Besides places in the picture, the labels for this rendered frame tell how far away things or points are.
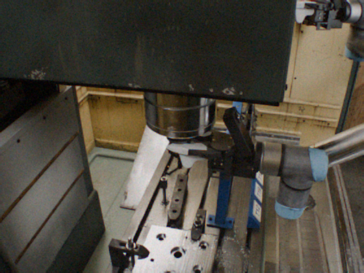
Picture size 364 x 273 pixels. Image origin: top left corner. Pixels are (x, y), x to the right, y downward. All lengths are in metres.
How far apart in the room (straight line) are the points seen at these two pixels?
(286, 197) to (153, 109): 0.37
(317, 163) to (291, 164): 0.06
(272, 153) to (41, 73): 0.51
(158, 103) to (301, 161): 0.33
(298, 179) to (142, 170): 1.20
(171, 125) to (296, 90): 1.20
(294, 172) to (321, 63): 1.07
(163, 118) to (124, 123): 1.42
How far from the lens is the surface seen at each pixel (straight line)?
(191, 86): 0.57
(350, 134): 0.88
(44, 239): 1.16
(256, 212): 1.29
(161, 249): 1.09
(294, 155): 0.75
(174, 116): 0.65
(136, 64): 0.58
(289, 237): 1.51
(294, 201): 0.81
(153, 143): 1.90
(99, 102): 2.08
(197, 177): 1.49
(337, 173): 1.85
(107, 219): 1.72
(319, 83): 1.79
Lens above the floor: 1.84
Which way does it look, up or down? 32 degrees down
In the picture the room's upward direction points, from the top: straight up
